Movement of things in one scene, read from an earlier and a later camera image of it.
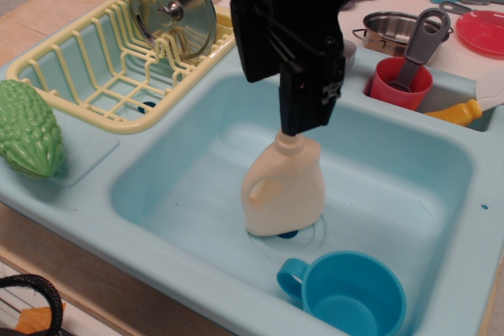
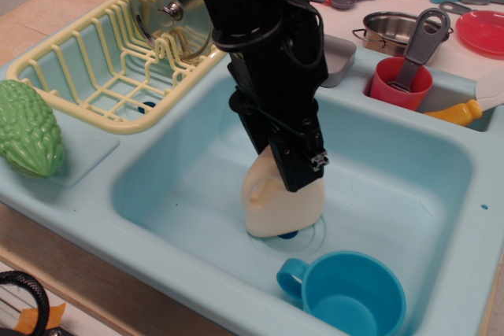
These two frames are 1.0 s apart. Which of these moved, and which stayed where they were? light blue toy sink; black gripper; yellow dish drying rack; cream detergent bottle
Moved: black gripper
Stayed: yellow dish drying rack; light blue toy sink; cream detergent bottle
